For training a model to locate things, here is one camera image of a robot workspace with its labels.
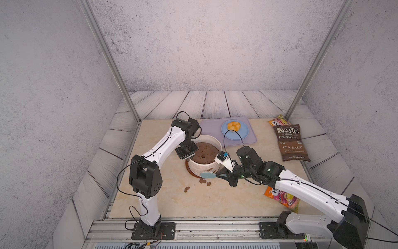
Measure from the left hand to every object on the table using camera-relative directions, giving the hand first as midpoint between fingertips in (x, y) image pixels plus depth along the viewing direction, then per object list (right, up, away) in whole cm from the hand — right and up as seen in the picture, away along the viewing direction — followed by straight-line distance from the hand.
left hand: (195, 158), depth 83 cm
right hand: (+11, -6, -11) cm, 17 cm away
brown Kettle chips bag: (+63, +7, +22) cm, 67 cm away
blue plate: (+28, +11, +26) cm, 40 cm away
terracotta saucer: (-4, -8, +8) cm, 12 cm away
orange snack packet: (+61, +22, +34) cm, 73 cm away
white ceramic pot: (+1, -6, 0) cm, 6 cm away
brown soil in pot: (+6, +2, +6) cm, 9 cm away
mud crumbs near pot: (+5, -14, +6) cm, 16 cm away
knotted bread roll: (+26, +18, +31) cm, 44 cm away
